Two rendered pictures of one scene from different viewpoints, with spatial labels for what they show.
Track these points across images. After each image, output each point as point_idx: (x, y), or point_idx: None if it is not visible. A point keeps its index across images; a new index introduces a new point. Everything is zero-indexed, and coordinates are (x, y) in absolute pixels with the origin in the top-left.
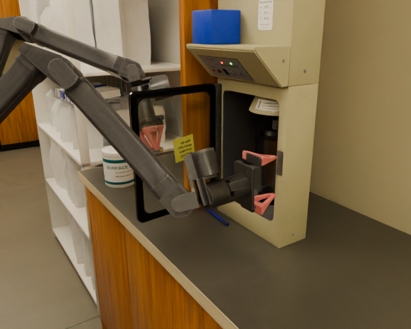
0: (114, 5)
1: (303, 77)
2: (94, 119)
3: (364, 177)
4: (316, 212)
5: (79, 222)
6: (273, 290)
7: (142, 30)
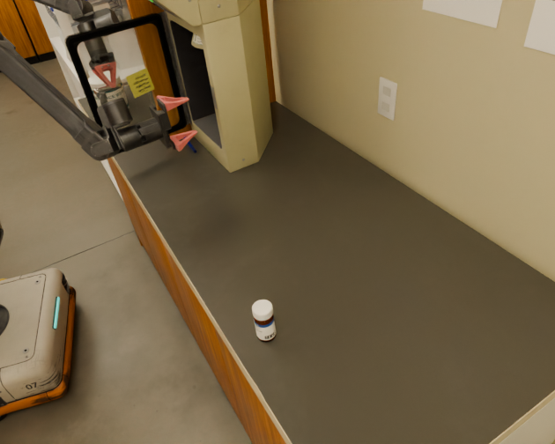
0: None
1: (218, 12)
2: (15, 80)
3: (327, 97)
4: (283, 134)
5: None
6: (207, 210)
7: None
